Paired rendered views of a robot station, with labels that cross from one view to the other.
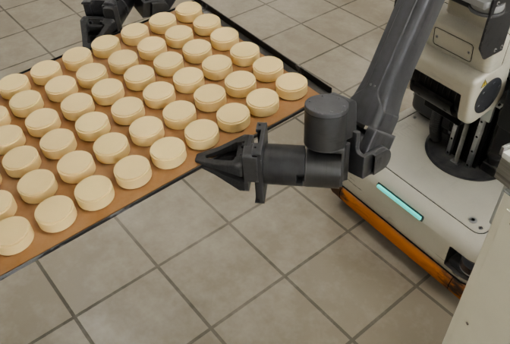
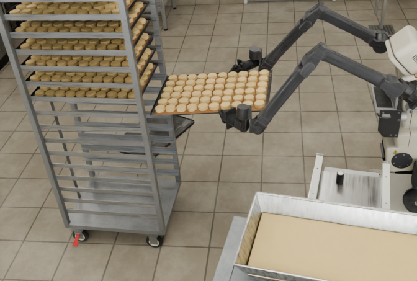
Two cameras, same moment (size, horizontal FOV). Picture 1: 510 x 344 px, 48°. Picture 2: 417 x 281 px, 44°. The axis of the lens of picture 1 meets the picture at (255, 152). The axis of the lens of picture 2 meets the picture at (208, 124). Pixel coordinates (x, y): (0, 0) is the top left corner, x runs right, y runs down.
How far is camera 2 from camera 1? 1.90 m
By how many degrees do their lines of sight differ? 39
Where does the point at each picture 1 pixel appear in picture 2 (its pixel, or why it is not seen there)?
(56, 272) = (225, 164)
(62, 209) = (182, 107)
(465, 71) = (389, 142)
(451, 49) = not seen: hidden behind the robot
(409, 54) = (274, 103)
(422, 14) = (280, 93)
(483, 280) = not seen: hidden behind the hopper
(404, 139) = (402, 182)
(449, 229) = not seen: hidden behind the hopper
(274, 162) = (229, 117)
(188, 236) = (283, 178)
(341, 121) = (242, 111)
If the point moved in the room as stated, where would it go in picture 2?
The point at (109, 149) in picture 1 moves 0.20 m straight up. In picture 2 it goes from (203, 99) to (200, 65)
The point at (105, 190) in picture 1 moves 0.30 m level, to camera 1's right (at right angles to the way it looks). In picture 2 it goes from (193, 107) to (236, 129)
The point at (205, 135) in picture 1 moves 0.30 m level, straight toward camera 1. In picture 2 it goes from (224, 105) to (183, 135)
